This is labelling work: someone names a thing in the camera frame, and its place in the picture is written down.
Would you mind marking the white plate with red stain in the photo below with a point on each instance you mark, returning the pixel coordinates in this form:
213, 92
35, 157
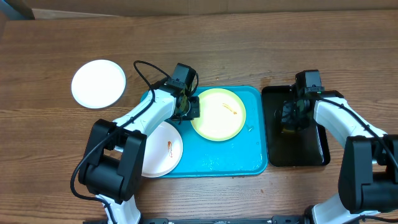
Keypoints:
164, 149

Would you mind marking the white round plate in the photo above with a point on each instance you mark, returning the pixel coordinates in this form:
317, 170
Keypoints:
98, 84

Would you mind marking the blue plastic tray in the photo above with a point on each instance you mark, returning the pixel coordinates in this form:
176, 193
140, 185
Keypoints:
244, 154

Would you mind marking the green yellow sponge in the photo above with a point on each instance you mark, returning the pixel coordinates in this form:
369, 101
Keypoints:
289, 128

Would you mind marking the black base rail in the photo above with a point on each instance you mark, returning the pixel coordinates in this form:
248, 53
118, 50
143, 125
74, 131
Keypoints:
276, 219

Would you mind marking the yellow-green rimmed plate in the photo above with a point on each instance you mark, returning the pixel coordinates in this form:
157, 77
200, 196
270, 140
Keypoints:
222, 115

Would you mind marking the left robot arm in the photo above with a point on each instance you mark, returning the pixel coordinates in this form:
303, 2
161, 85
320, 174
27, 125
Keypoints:
111, 167

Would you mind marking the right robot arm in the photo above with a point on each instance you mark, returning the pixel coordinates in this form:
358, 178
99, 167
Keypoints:
367, 184

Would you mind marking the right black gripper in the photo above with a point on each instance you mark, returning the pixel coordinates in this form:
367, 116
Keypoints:
289, 118

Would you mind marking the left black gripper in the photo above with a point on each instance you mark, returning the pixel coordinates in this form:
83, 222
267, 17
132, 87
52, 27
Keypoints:
195, 112

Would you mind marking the black rectangular water tray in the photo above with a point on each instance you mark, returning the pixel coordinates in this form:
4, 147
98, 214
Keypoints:
308, 147

